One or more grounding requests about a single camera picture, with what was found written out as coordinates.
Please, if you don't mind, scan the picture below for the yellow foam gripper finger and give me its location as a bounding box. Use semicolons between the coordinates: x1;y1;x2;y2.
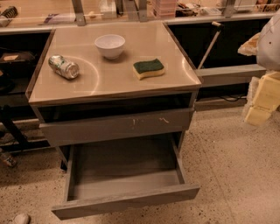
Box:
243;72;280;126

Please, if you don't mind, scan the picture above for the grey drawer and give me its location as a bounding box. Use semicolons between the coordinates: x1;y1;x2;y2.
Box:
52;134;200;220
40;108;194;146

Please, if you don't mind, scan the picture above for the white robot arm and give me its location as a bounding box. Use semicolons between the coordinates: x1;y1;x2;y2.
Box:
238;10;280;126

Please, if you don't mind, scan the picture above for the grey drawer cabinet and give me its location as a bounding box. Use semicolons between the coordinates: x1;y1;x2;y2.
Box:
25;20;203;172

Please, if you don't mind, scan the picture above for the grey top drawer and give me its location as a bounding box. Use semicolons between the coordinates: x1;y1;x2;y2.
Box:
40;108;194;146

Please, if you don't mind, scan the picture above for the grey low shelf board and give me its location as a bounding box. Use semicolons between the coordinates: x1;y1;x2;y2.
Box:
196;64;266;88

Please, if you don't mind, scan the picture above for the green and yellow sponge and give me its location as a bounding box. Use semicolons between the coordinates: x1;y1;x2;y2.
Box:
133;59;165;80

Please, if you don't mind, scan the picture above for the white ceramic bowl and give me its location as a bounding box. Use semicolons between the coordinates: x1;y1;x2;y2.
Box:
94;34;125;60

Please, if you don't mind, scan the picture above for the crushed silver soda can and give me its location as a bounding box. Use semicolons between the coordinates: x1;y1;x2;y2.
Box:
48;55;80;80

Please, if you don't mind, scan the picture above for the white shoe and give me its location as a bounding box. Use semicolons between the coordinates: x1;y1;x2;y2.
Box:
12;213;31;224

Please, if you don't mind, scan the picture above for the black cable on floor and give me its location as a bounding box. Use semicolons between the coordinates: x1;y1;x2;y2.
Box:
219;94;249;103

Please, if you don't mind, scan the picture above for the black chair leg frame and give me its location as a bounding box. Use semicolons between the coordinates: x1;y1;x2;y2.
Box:
0;105;50;152

